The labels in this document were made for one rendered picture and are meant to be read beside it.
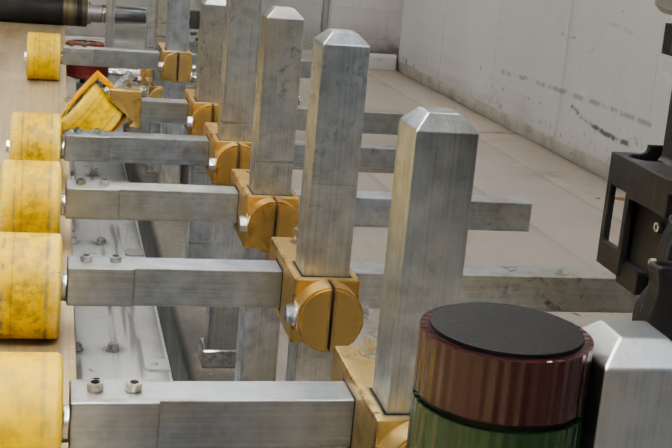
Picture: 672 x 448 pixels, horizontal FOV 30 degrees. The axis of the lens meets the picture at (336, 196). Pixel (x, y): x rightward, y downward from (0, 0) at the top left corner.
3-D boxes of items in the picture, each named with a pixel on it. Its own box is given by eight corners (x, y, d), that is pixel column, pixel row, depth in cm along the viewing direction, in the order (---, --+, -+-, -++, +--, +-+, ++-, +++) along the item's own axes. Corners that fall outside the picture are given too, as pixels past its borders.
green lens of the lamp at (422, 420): (539, 420, 48) (546, 366, 47) (603, 494, 42) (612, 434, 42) (387, 421, 47) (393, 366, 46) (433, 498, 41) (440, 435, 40)
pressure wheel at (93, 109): (83, 147, 172) (123, 104, 172) (84, 160, 164) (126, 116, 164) (50, 117, 170) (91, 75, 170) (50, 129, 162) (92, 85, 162)
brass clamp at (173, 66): (187, 72, 224) (189, 43, 222) (195, 84, 211) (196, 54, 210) (152, 70, 222) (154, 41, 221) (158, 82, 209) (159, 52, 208)
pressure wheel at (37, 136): (59, 172, 138) (58, 192, 145) (62, 103, 140) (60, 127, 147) (3, 170, 136) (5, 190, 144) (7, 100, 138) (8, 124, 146)
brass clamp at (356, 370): (410, 418, 81) (417, 344, 80) (475, 519, 69) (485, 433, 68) (317, 418, 80) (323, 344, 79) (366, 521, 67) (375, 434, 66)
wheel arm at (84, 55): (325, 77, 226) (327, 57, 225) (329, 80, 222) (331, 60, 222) (40, 61, 215) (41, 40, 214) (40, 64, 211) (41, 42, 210)
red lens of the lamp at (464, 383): (547, 359, 47) (555, 304, 47) (614, 425, 42) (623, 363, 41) (394, 358, 46) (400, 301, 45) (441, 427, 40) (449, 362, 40)
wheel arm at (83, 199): (517, 224, 131) (521, 190, 130) (530, 233, 128) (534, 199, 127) (25, 209, 120) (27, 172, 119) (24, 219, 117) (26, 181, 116)
